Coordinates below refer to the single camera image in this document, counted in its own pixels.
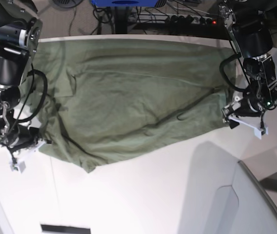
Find black floor fan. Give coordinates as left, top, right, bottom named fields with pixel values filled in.
left=52, top=0, right=83, bottom=9

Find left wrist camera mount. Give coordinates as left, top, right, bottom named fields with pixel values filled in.
left=221, top=104, right=269, bottom=139

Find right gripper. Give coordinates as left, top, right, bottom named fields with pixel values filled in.
left=6, top=125, right=40, bottom=150

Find black power strip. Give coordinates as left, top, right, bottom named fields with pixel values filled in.
left=165, top=15, right=218, bottom=26

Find green t-shirt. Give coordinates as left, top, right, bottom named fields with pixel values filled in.
left=33, top=39, right=233, bottom=172

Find blue bin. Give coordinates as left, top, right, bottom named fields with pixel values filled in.
left=91, top=0, right=158, bottom=7

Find grey metal table-side rail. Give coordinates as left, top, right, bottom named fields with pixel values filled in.
left=238, top=160, right=277, bottom=221

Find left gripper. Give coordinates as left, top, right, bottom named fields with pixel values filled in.
left=228, top=96, right=263, bottom=129

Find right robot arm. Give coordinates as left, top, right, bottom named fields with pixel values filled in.
left=0, top=0, right=48, bottom=153

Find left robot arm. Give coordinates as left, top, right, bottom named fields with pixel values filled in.
left=219, top=0, right=277, bottom=134

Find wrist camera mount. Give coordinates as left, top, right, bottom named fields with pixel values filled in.
left=221, top=104, right=269, bottom=139
left=7, top=134, right=46, bottom=173

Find white label with black bar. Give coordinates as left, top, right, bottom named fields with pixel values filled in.
left=40, top=223, right=91, bottom=234

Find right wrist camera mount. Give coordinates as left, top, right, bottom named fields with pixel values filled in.
left=7, top=134, right=46, bottom=173

